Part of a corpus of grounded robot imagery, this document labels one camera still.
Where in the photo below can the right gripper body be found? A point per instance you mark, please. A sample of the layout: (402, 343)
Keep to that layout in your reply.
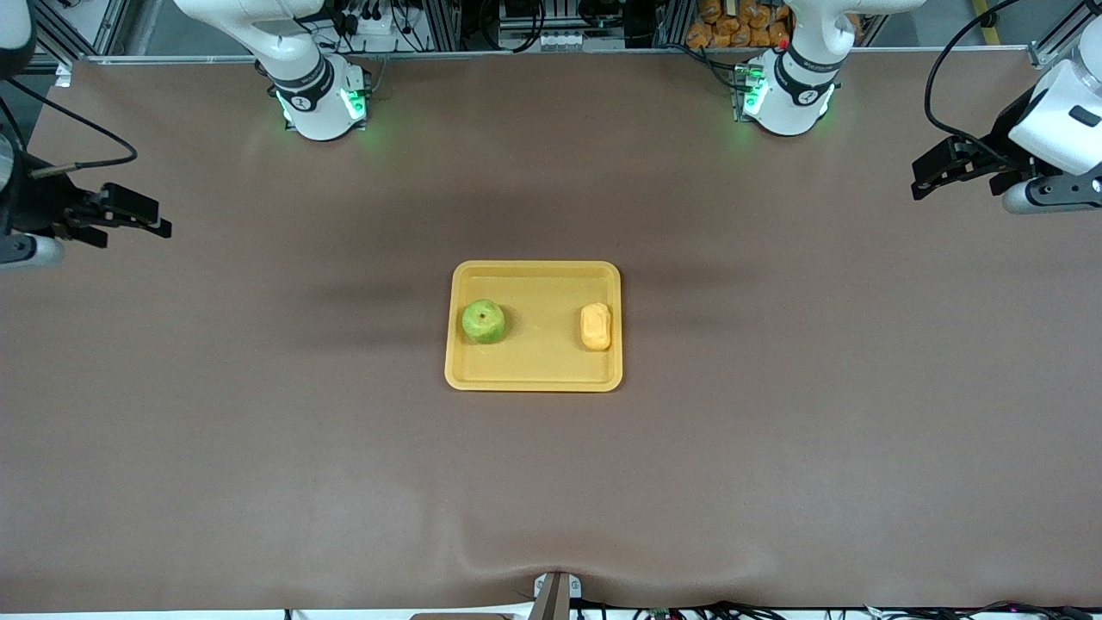
(34, 203)

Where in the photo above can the green apple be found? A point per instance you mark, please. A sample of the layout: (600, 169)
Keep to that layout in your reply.
(484, 321)

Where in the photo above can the yellow potato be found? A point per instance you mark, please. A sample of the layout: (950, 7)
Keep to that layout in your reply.
(596, 327)

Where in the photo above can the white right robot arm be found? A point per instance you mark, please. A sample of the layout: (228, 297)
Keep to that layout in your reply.
(301, 52)

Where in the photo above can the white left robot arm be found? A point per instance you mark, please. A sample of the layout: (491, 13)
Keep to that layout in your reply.
(801, 86)

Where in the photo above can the yellow plastic tray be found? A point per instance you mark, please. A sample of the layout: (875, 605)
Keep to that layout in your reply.
(542, 370)

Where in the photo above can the bag of orange items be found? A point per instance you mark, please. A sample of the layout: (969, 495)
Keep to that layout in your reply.
(732, 26)

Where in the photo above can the white power strip with plugs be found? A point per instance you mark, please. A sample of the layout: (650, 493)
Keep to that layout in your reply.
(370, 26)

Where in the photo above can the white multi-socket strip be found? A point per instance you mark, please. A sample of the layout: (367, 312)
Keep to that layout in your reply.
(547, 40)

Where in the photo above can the brown table mat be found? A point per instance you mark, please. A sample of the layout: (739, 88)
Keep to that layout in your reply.
(551, 482)

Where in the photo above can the metal table clamp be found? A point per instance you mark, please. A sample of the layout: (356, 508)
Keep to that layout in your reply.
(555, 598)

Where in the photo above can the aluminium table frame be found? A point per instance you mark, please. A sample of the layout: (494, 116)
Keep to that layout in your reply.
(603, 53)

